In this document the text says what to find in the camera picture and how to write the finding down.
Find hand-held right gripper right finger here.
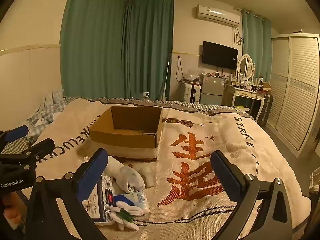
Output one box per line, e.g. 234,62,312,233
211,150,294,240

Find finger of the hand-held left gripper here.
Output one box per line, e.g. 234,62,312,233
0,125,29,153
14,138,55,171

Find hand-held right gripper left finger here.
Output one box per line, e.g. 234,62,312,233
25,148,109,240

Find dark floral tissue pack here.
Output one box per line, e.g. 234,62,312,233
82,175,117,227

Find white sock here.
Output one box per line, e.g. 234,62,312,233
104,156,146,193

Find blue white wipes packet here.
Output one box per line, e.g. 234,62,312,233
114,191,150,214

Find white work gloves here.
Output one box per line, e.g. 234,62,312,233
110,205,144,232

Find brown cardboard box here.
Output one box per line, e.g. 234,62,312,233
89,106,163,162

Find person's left hand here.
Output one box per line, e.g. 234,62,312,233
2,192,27,230

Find checkered crumpled duvet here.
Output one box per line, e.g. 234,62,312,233
0,89,67,155

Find cream printed blanket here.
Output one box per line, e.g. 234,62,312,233
32,97,313,240

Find grey checkered bed sheet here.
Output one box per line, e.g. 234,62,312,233
62,96,255,120

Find dark suitcase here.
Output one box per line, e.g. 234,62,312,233
257,94,273,128

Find white dressing table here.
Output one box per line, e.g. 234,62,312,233
224,82,266,120

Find grey mini fridge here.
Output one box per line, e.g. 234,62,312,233
200,74,229,105

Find white suitcase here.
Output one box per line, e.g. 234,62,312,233
182,82,202,104

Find oval white vanity mirror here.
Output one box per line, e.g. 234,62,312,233
237,54,254,81

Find white louvered wardrobe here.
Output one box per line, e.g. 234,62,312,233
265,33,320,158

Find white pole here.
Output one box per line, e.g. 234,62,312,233
162,60,171,101

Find large green curtain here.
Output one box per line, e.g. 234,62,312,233
60,0,132,101

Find narrow green curtain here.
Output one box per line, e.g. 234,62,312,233
241,10,272,83

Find white air conditioner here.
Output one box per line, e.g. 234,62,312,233
196,4,240,27

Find black wall television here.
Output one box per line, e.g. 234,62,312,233
201,41,238,71

